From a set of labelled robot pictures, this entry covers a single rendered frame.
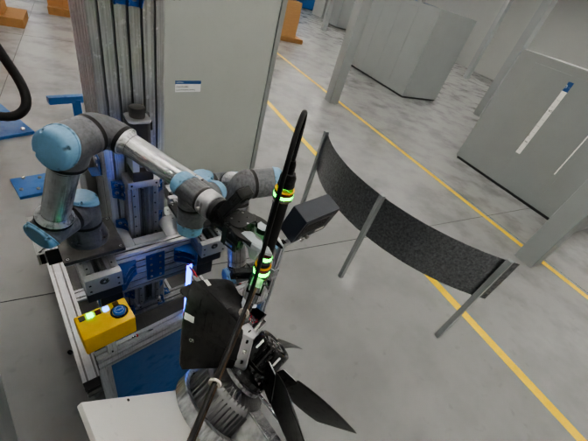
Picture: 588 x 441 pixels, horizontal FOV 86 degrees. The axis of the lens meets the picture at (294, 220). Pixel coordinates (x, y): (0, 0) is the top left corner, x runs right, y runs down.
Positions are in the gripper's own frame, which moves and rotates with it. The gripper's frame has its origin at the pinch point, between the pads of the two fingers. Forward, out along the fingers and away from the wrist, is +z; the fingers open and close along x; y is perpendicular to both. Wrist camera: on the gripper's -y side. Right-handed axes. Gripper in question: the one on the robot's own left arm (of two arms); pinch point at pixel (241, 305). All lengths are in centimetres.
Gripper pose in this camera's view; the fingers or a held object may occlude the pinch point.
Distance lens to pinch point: 117.6
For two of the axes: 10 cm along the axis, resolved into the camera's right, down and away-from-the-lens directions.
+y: 9.2, 3.9, 0.8
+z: -1.8, 5.9, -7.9
